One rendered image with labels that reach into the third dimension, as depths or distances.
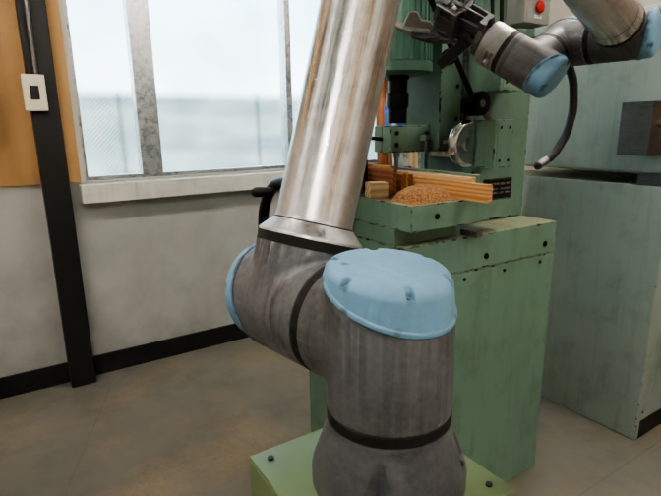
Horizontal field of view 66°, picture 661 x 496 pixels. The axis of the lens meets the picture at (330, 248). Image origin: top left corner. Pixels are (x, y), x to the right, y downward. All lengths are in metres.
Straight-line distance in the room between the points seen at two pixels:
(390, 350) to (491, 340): 0.95
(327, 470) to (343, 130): 0.42
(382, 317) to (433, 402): 0.12
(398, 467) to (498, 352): 0.95
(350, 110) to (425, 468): 0.44
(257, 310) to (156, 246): 1.80
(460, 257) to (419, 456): 0.77
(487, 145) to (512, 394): 0.73
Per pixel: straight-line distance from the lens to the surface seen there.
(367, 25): 0.72
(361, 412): 0.57
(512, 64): 1.13
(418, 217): 1.12
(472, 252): 1.32
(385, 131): 1.35
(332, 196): 0.67
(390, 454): 0.59
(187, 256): 2.50
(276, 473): 0.70
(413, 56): 1.33
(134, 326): 2.52
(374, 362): 0.54
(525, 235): 1.47
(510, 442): 1.72
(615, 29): 1.10
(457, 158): 1.36
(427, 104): 1.43
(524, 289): 1.52
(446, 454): 0.63
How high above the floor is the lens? 1.07
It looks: 14 degrees down
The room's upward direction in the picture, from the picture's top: 1 degrees counter-clockwise
